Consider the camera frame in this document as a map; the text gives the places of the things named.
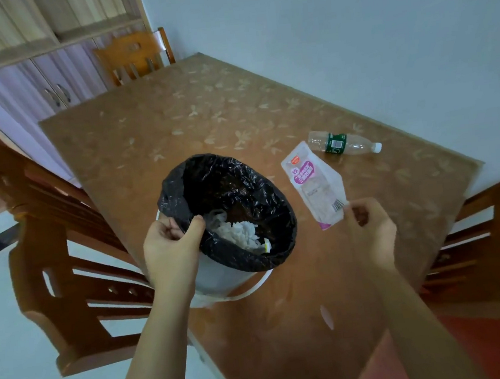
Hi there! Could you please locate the black trash bag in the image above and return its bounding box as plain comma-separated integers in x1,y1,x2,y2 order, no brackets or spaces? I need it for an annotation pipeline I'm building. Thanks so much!
153,145,303,282

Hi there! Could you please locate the white plastic trash bin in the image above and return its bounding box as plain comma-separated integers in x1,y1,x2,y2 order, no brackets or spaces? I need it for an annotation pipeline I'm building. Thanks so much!
155,199,277,313

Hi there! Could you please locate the person's left forearm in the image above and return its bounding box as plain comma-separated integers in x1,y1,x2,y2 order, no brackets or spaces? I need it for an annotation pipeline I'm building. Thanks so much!
101,284,205,379

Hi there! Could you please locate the person's right forearm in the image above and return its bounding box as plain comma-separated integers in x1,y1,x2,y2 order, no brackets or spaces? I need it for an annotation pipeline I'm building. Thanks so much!
365,254,487,379

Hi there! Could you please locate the white crumpled tissue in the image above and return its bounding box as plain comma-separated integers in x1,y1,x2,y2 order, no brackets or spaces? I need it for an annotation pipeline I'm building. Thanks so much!
210,218,268,258

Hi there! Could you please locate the clear crumpled plastic wrapper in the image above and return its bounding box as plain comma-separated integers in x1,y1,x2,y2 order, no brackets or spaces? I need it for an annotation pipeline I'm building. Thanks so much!
201,209,231,233

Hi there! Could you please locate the wooden cabinet with pale doors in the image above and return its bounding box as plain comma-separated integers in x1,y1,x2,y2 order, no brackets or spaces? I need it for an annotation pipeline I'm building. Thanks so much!
0,0,168,195

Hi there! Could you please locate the pink and white packet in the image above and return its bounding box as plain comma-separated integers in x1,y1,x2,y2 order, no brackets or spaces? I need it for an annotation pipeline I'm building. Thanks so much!
279,137,352,235

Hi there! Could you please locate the brown floral table cover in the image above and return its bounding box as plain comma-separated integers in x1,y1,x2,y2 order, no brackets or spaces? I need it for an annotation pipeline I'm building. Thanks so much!
33,26,500,379

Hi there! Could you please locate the clear bottle with green label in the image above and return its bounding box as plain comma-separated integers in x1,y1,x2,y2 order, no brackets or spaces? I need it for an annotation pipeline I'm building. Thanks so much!
306,124,383,161

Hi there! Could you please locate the person's right hand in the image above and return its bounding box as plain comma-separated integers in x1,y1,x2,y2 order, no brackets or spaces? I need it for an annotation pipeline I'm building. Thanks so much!
342,195,402,274

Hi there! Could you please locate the metal cabinet door handle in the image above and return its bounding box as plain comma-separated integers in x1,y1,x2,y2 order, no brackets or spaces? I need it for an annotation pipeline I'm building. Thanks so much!
55,83,73,105
44,87,63,112

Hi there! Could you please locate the brown wooden chair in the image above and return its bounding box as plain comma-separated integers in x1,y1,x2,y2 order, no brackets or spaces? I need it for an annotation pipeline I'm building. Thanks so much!
91,25,178,90
409,170,500,348
0,125,163,379

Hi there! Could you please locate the person's left hand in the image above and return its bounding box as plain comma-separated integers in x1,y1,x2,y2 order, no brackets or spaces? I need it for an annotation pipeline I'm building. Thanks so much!
140,213,212,295

